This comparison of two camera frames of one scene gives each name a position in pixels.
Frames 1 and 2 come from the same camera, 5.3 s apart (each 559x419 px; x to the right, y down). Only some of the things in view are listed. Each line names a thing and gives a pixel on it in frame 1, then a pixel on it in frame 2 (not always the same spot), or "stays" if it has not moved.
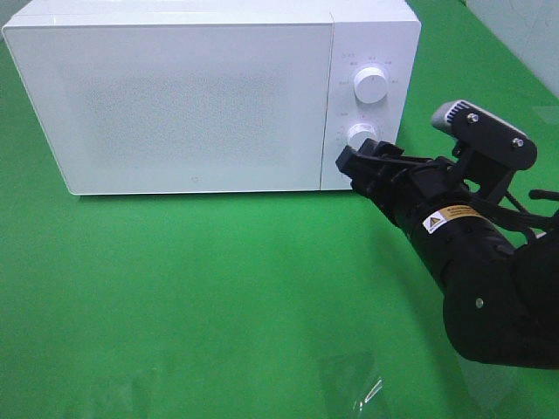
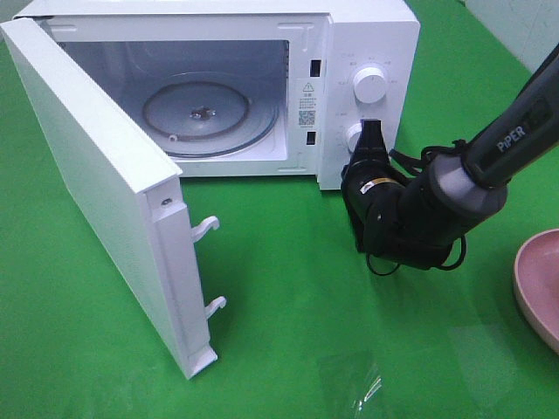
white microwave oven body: [134, 96] stays
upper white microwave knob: [370, 85] stays
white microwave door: [180, 107] to [129, 197]
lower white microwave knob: [359, 133] stays
